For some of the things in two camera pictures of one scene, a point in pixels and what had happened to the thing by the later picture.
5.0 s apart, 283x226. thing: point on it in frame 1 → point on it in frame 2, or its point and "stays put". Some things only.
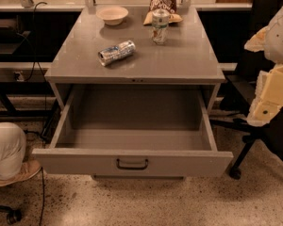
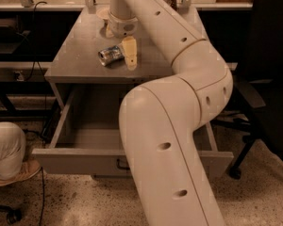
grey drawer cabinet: (187, 58) stays put
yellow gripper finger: (257, 42) → (108, 32)
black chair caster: (13, 216) stays put
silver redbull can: (114, 53) stays put
